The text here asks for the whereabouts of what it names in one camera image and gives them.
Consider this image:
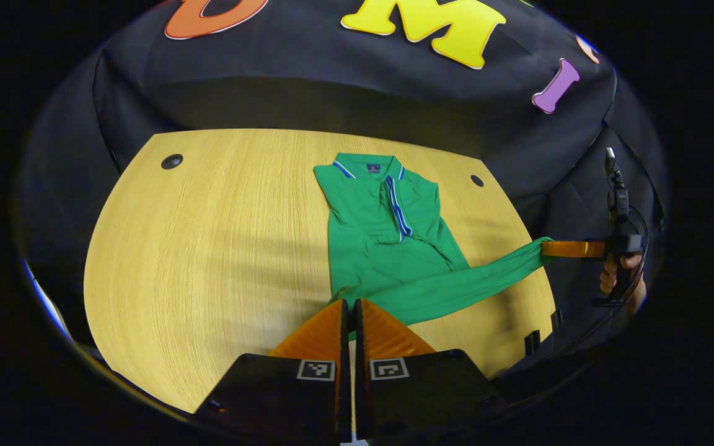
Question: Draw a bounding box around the green T-shirt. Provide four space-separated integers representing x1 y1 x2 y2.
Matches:
314 152 555 341

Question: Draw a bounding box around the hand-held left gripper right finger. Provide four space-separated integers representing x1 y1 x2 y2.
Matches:
355 298 509 442

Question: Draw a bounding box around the black backdrop cloth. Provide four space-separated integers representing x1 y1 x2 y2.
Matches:
13 0 671 372

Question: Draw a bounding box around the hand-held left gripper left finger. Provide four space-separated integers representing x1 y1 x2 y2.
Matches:
195 299 353 442

